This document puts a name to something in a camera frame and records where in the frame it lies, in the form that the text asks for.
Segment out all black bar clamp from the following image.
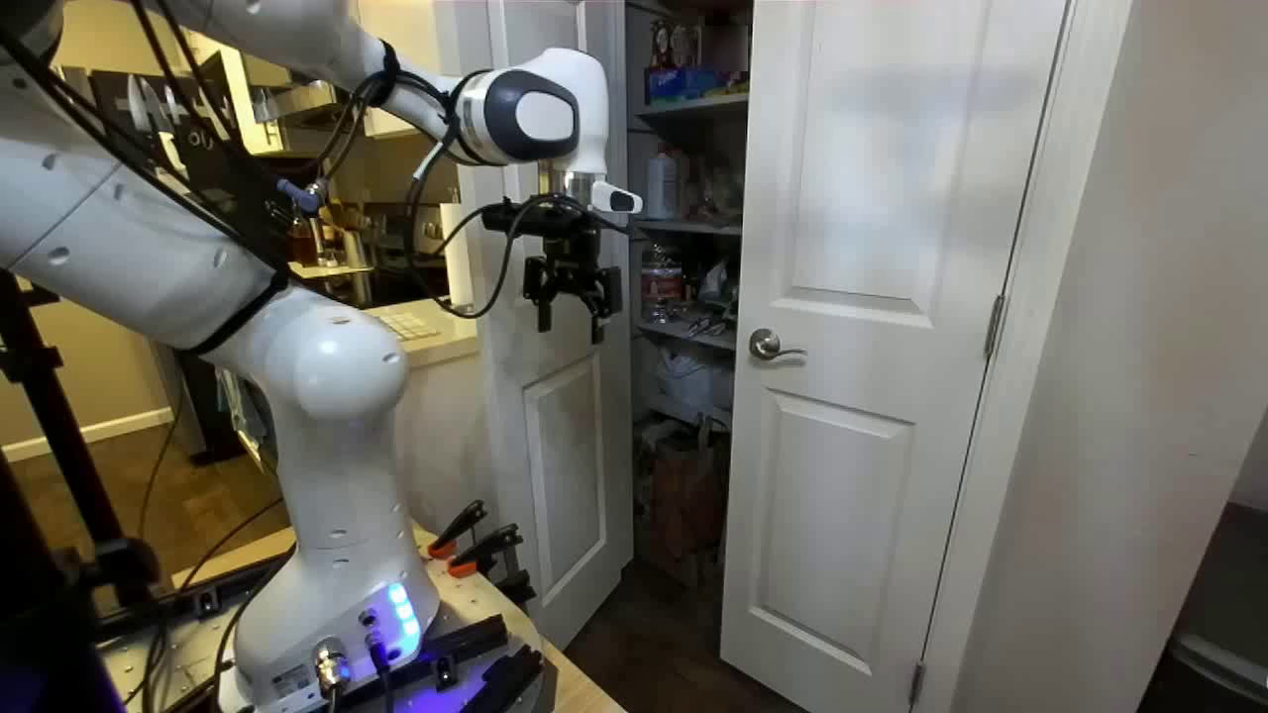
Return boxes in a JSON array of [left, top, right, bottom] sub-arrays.
[[486, 563, 540, 605]]

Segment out red label can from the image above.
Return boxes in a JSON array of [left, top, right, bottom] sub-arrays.
[[639, 259, 688, 326]]

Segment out black metal stand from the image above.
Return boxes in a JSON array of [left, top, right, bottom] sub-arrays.
[[0, 270, 165, 713]]

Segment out grey robot mounting plate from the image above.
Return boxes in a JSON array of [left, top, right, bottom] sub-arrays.
[[219, 609, 560, 713]]

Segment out orange tipped black clamp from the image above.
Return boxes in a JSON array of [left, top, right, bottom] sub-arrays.
[[425, 498, 491, 563], [443, 522, 525, 583]]

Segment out small silver lever handle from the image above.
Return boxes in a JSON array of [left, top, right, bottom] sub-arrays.
[[744, 326, 811, 371]]

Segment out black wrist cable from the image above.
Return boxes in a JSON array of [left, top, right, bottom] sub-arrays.
[[405, 70, 560, 326]]

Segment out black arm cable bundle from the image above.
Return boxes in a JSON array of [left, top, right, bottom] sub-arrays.
[[0, 0, 339, 274]]

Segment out white pantry container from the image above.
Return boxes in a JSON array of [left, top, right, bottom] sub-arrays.
[[643, 139, 698, 226]]

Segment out blue food box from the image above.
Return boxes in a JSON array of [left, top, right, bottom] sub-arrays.
[[643, 54, 692, 109]]

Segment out white panelled pantry door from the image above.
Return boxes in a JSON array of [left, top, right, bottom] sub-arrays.
[[717, 0, 1069, 713]]

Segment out brown paper bag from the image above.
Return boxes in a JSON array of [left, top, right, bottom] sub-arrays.
[[639, 424, 734, 573]]

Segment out black mounting bracket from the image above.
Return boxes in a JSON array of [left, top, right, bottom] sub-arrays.
[[344, 609, 513, 696], [441, 641, 560, 713]]

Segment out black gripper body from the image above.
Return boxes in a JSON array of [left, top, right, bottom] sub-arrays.
[[536, 233, 606, 303]]

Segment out white pantry shelves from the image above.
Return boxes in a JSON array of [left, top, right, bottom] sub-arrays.
[[624, 0, 752, 591]]

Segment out white plastic bag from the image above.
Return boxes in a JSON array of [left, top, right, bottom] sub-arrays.
[[653, 344, 737, 428]]

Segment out white pantry door frame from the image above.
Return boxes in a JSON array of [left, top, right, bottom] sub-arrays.
[[907, 0, 1139, 713]]

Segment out white panelled door with hinge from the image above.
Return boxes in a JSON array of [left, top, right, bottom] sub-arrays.
[[450, 0, 639, 651]]

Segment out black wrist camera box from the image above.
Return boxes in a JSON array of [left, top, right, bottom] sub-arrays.
[[479, 193, 599, 247]]

